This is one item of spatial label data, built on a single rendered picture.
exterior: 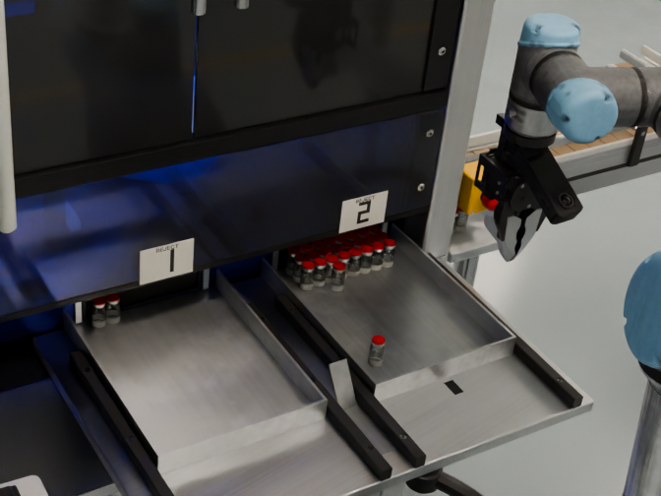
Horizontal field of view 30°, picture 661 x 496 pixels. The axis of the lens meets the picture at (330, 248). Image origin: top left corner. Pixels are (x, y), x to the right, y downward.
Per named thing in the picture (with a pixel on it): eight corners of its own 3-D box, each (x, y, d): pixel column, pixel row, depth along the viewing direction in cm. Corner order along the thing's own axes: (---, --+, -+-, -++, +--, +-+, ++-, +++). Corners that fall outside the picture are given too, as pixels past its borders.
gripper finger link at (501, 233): (512, 230, 174) (524, 178, 170) (520, 236, 173) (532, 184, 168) (486, 237, 172) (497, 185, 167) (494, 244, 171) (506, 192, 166)
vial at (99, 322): (90, 321, 188) (89, 297, 185) (102, 318, 189) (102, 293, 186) (94, 330, 186) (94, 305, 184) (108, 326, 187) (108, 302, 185)
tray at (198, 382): (63, 328, 186) (62, 309, 184) (217, 286, 199) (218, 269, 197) (157, 475, 163) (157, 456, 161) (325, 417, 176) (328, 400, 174)
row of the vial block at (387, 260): (296, 284, 201) (299, 262, 198) (388, 259, 209) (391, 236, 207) (303, 292, 199) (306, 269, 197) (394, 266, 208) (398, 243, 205)
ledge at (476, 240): (405, 221, 223) (406, 213, 222) (462, 207, 229) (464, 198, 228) (450, 263, 214) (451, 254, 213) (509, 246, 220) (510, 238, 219)
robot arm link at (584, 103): (654, 90, 147) (618, 49, 156) (567, 92, 145) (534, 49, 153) (638, 147, 152) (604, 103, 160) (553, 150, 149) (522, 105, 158)
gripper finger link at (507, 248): (488, 243, 180) (500, 189, 175) (513, 265, 176) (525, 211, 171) (471, 248, 178) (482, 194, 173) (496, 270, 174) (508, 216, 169)
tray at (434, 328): (260, 276, 202) (262, 258, 200) (390, 239, 214) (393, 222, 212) (373, 403, 179) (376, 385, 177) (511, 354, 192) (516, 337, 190)
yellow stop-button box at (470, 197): (443, 195, 213) (450, 159, 209) (476, 186, 217) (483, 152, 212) (468, 217, 208) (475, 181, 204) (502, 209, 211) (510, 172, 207)
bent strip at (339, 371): (324, 395, 180) (328, 363, 176) (341, 389, 181) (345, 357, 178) (378, 456, 170) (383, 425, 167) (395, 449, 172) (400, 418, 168)
